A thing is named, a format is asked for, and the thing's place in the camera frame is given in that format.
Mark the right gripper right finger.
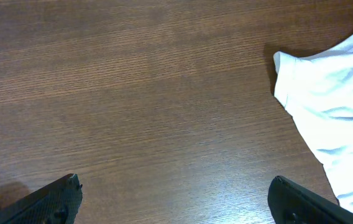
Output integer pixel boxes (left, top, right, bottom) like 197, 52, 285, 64
267, 175, 353, 224

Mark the white t-shirt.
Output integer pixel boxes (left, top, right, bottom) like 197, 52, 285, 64
273, 35, 353, 213

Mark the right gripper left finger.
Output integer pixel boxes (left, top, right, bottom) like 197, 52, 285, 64
0, 174, 83, 224

